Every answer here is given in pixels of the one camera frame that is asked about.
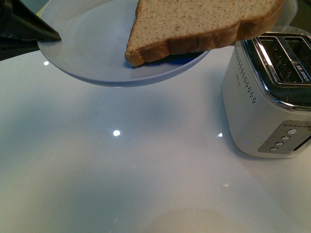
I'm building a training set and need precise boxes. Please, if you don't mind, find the white silver toaster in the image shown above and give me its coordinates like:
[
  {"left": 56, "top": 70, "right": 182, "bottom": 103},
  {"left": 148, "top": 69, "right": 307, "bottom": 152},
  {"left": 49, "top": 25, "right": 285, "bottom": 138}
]
[{"left": 221, "top": 32, "right": 311, "bottom": 159}]

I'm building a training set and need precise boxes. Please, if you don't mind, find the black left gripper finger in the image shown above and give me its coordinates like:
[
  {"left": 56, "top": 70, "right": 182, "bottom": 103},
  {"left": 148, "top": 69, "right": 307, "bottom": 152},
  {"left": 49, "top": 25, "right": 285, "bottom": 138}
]
[{"left": 0, "top": 0, "right": 61, "bottom": 48}]

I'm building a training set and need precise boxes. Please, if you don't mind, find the slice of brown bread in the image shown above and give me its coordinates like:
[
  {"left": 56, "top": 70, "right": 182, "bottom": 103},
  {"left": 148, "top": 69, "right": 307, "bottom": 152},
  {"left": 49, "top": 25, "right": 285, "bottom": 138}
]
[{"left": 125, "top": 0, "right": 284, "bottom": 67}]

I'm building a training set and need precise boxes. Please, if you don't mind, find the grey round plate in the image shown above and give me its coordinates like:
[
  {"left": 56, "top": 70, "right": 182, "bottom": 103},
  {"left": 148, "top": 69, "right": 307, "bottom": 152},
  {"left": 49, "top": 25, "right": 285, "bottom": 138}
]
[{"left": 37, "top": 0, "right": 298, "bottom": 88}]

